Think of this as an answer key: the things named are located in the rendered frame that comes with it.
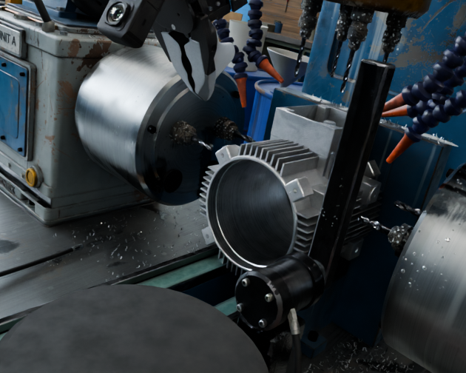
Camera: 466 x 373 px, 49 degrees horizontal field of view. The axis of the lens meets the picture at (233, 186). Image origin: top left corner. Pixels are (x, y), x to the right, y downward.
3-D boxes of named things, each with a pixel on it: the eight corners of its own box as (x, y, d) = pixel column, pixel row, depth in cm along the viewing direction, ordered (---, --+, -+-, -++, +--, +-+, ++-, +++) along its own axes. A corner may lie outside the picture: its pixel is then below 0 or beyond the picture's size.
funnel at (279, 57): (275, 98, 253) (286, 46, 244) (316, 112, 241) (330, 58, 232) (246, 101, 233) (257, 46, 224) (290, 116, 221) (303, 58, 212)
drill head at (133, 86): (132, 140, 119) (144, 30, 110) (248, 202, 98) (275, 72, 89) (29, 152, 101) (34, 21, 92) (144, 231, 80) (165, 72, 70)
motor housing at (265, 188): (271, 218, 91) (294, 117, 84) (362, 269, 80) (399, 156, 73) (188, 246, 77) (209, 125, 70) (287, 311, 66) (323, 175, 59)
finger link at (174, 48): (230, 79, 64) (215, 9, 58) (197, 104, 61) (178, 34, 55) (213, 73, 66) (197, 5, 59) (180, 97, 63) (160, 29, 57)
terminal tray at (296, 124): (310, 146, 83) (320, 103, 81) (366, 169, 77) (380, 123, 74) (263, 154, 75) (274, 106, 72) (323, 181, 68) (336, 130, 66)
